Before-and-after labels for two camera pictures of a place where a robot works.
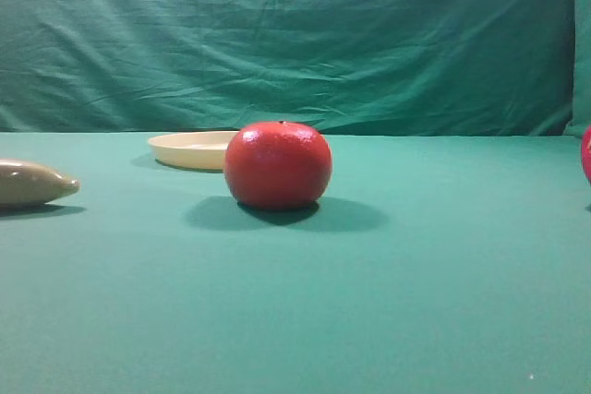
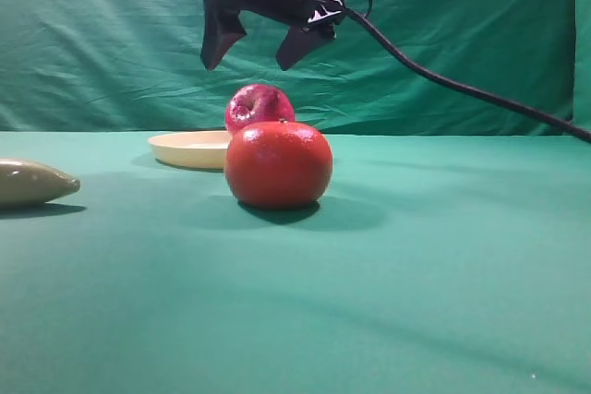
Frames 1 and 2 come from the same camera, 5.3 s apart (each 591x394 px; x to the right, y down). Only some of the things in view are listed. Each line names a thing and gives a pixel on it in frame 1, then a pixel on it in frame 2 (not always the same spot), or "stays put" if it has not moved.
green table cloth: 432,264 stays put
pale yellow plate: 200,151 stays put
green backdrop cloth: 363,43 stays put
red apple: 586,154 -> 256,103
